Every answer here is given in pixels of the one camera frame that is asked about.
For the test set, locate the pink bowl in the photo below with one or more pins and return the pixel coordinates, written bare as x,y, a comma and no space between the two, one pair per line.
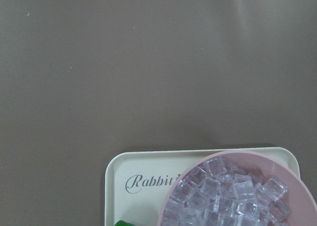
299,198

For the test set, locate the cream rabbit tray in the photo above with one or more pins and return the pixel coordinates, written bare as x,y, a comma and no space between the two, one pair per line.
137,183

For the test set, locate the green leaf piece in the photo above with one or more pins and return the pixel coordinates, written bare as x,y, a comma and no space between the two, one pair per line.
123,223

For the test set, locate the clear ice cubes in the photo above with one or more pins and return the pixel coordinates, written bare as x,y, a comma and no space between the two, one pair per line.
218,193

